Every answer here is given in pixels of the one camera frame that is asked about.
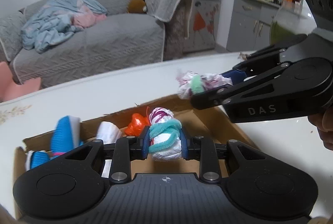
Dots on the orange plastic bag bundle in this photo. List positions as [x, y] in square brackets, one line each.
[137, 124]

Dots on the white bundle teal band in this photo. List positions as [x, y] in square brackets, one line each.
[164, 135]

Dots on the pink plastic stool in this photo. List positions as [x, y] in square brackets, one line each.
[11, 90]

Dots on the glass fish tank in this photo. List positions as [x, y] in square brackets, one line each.
[291, 19]

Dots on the person right hand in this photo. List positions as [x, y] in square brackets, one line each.
[324, 125]

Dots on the blue white sock roll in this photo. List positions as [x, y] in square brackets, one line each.
[36, 158]
[66, 136]

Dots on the grey sofa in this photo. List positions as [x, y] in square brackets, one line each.
[122, 40]

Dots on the brown plush toy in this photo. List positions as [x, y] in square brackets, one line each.
[137, 6]

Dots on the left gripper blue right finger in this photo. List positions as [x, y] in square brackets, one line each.
[185, 143]

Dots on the light blue blanket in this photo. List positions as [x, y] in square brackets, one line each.
[58, 20]

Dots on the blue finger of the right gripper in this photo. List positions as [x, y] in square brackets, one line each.
[236, 76]
[210, 98]

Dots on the brown cardboard box tray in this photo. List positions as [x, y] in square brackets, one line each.
[160, 162]

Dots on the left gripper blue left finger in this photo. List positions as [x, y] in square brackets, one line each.
[144, 144]

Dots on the white pink patterned bag bundle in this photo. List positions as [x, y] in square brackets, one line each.
[191, 83]

